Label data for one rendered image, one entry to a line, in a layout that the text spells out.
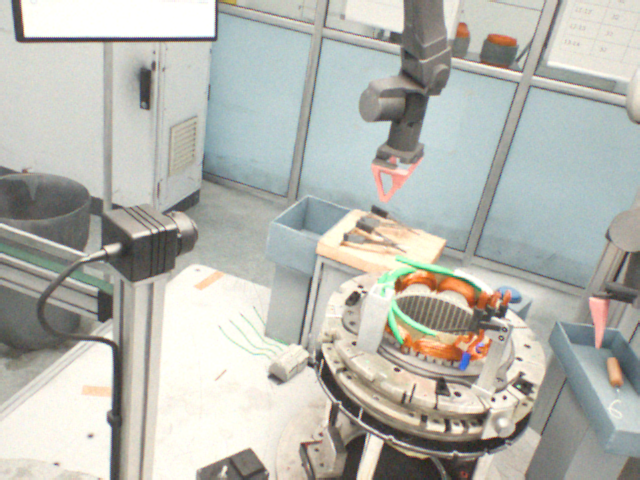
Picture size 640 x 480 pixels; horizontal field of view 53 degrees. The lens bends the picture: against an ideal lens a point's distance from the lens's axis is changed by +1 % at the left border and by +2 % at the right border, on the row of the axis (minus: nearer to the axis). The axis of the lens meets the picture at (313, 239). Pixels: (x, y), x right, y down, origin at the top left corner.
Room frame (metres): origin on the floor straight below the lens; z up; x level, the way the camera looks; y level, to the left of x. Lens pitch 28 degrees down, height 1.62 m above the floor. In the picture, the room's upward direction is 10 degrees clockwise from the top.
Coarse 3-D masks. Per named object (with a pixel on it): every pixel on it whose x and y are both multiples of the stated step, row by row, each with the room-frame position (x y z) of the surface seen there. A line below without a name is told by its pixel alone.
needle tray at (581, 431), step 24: (552, 336) 0.91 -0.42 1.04; (576, 336) 0.92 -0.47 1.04; (576, 360) 0.82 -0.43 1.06; (600, 360) 0.88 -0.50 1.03; (624, 360) 0.88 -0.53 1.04; (576, 384) 0.79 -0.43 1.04; (600, 384) 0.82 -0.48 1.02; (624, 384) 0.83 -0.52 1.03; (576, 408) 0.79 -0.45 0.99; (600, 408) 0.72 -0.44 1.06; (624, 408) 0.77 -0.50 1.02; (552, 432) 0.82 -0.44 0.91; (576, 432) 0.77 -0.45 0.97; (600, 432) 0.70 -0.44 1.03; (624, 432) 0.67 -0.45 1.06; (552, 456) 0.80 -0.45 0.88; (576, 456) 0.75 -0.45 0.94; (600, 456) 0.75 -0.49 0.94; (624, 456) 0.75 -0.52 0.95
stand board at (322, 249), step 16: (352, 224) 1.14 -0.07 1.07; (320, 240) 1.05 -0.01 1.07; (336, 240) 1.06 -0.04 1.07; (400, 240) 1.11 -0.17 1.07; (416, 240) 1.12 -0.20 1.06; (432, 240) 1.13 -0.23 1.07; (336, 256) 1.02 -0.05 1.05; (352, 256) 1.01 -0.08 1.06; (368, 256) 1.02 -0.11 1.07; (384, 256) 1.03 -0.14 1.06; (416, 256) 1.05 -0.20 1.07; (432, 256) 1.07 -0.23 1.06; (368, 272) 1.00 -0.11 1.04
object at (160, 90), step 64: (0, 0) 3.00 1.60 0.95; (0, 64) 3.01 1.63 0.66; (64, 64) 2.91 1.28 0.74; (128, 64) 2.82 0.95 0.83; (192, 64) 3.06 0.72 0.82; (0, 128) 3.02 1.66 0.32; (64, 128) 2.91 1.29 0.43; (128, 128) 2.82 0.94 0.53; (192, 128) 3.08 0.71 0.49; (128, 192) 2.82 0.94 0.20; (192, 192) 3.15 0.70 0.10
